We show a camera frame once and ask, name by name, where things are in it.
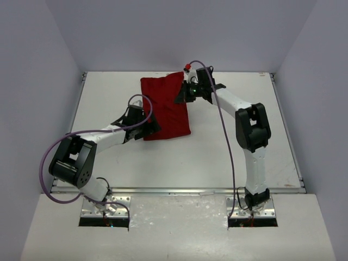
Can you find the red t shirt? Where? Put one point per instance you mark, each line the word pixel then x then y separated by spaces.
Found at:
pixel 171 117

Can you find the left aluminium base plate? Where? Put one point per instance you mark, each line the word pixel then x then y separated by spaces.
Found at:
pixel 117 207

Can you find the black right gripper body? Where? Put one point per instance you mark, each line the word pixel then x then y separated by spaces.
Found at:
pixel 185 92

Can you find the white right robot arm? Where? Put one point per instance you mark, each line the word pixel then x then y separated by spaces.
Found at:
pixel 252 129

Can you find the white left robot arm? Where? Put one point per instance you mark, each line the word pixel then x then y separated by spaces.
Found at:
pixel 74 158

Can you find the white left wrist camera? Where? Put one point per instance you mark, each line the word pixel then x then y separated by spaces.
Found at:
pixel 138 103

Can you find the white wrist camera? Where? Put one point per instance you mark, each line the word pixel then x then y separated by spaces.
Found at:
pixel 191 75
pixel 138 103

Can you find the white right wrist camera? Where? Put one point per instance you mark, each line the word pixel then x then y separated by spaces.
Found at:
pixel 191 75

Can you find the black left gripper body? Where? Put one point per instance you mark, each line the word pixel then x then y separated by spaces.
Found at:
pixel 147 128

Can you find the left side table rail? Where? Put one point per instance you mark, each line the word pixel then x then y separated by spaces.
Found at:
pixel 69 130

